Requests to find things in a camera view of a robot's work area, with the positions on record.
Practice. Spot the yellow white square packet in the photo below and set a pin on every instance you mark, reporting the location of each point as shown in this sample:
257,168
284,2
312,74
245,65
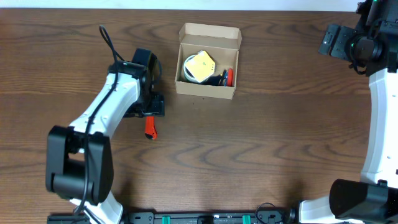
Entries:
202,66

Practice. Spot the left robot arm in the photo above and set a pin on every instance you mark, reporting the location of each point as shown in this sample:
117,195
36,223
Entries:
79,165

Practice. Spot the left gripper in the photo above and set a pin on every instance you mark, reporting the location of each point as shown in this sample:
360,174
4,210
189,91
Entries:
156,107

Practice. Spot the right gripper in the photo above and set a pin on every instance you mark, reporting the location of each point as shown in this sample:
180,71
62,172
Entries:
337,40

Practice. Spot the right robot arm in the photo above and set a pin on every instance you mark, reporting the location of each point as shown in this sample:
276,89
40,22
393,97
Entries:
371,50

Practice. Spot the orange utility knife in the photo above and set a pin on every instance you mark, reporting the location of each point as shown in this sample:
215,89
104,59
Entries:
150,130

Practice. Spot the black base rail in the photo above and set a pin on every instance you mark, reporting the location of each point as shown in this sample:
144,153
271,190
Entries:
264,215

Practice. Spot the cardboard box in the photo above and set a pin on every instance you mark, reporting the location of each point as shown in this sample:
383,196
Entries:
222,44

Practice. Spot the small orange lighter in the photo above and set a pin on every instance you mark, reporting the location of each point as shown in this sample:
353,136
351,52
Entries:
229,78

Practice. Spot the white tape roll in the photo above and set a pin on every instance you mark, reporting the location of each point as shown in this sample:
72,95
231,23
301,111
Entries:
188,76

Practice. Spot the black teardrop glue bottle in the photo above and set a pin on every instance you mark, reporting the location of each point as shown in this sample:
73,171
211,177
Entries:
218,80

